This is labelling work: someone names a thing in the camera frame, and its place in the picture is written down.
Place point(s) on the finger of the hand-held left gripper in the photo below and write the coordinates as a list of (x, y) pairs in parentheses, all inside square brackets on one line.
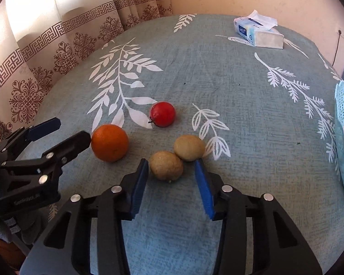
[(74, 144), (44, 126)]

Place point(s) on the beige patterned curtain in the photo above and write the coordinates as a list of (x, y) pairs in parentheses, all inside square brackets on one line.
[(60, 43)]

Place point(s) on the red cherry tomato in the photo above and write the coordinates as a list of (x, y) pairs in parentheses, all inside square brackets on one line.
[(162, 114)]

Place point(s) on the brown kiwi back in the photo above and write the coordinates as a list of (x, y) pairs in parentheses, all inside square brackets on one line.
[(189, 147)]

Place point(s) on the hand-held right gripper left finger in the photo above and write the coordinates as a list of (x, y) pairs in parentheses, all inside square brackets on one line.
[(137, 189)]

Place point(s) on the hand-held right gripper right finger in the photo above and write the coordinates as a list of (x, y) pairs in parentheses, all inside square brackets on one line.
[(205, 189)]

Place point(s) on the white wall socket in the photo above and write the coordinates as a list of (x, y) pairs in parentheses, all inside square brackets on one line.
[(341, 33)]

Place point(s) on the white and blue tissue pack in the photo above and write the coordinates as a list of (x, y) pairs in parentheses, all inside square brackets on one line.
[(261, 34)]

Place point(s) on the brown kiwi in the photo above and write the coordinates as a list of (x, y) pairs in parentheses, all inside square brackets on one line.
[(166, 165), (189, 147)]

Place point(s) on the brown kiwi front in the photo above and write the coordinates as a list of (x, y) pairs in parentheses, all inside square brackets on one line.
[(166, 165)]

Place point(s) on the small orange mandarin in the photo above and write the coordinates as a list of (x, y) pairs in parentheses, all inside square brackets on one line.
[(109, 142)]

